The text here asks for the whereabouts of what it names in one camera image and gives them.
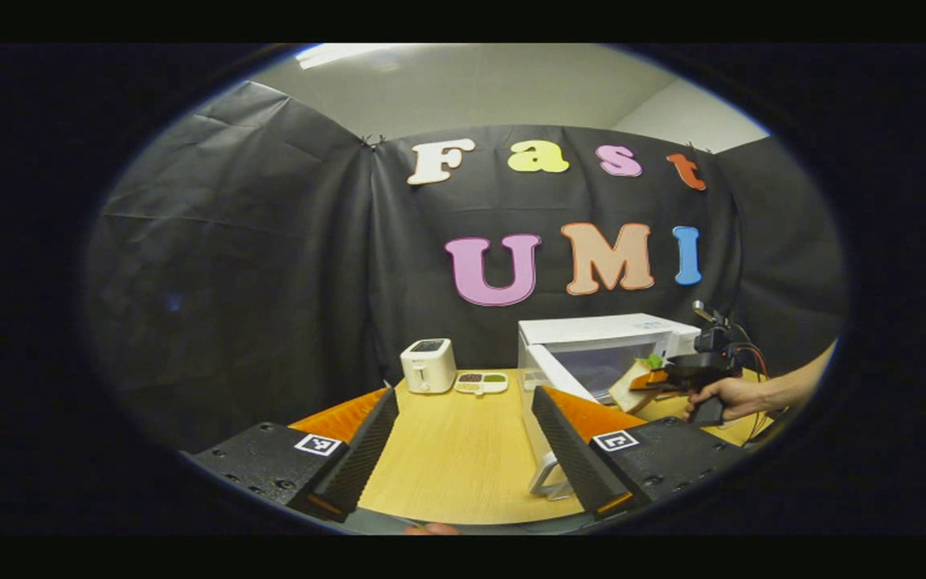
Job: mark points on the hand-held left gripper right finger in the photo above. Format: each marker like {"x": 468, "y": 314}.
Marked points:
{"x": 563, "y": 450}

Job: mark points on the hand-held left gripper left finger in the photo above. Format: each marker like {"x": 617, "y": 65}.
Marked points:
{"x": 366, "y": 450}

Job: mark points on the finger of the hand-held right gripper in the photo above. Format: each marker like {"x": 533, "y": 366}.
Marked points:
{"x": 649, "y": 379}

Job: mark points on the toast sandwich with green lettuce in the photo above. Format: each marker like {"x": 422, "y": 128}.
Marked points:
{"x": 630, "y": 390}

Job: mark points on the white microwave oven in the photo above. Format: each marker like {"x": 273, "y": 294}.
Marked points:
{"x": 592, "y": 330}

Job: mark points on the white toaster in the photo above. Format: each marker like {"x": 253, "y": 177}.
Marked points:
{"x": 428, "y": 370}

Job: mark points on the white divided condiment dish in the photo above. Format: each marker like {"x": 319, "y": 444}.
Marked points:
{"x": 481, "y": 383}

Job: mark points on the black backdrop cloth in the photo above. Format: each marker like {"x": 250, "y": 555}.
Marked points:
{"x": 254, "y": 265}

